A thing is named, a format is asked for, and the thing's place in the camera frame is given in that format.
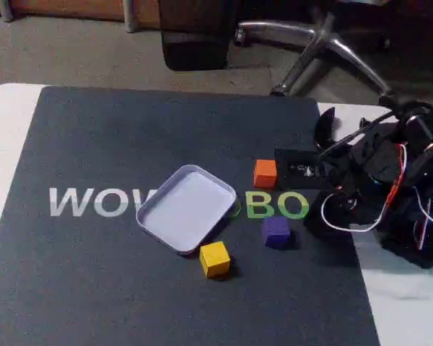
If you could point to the yellow wooden block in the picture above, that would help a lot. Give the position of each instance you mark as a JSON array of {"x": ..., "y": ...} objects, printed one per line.
[{"x": 214, "y": 259}]

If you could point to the orange wooden block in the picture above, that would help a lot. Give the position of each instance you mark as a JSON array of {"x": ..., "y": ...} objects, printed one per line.
[{"x": 265, "y": 173}]

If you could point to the purple wooden block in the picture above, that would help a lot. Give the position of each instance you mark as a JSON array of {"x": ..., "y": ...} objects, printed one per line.
[{"x": 276, "y": 233}]

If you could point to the lavender plastic tray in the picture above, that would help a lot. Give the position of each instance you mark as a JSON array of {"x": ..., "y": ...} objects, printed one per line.
[{"x": 187, "y": 209}]

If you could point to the grey metal leg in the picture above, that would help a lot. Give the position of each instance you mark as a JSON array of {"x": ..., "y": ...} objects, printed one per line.
[
  {"x": 130, "y": 14},
  {"x": 6, "y": 9}
]

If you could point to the black printed desk mat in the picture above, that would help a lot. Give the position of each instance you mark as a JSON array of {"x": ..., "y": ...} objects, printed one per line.
[{"x": 94, "y": 144}]

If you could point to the black rectangular bin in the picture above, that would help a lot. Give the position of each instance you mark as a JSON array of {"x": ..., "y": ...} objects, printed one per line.
[{"x": 195, "y": 50}]

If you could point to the black table clamp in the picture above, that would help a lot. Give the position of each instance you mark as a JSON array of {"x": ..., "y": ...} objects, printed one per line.
[{"x": 321, "y": 126}]

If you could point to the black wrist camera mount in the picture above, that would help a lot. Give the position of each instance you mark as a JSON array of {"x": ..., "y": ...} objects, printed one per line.
[{"x": 283, "y": 169}]

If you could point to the brown wooden furniture panel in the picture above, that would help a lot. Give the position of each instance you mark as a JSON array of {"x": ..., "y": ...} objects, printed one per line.
[{"x": 57, "y": 7}]

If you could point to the chrome office chair base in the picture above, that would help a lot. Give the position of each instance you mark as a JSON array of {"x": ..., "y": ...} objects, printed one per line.
[{"x": 332, "y": 43}]

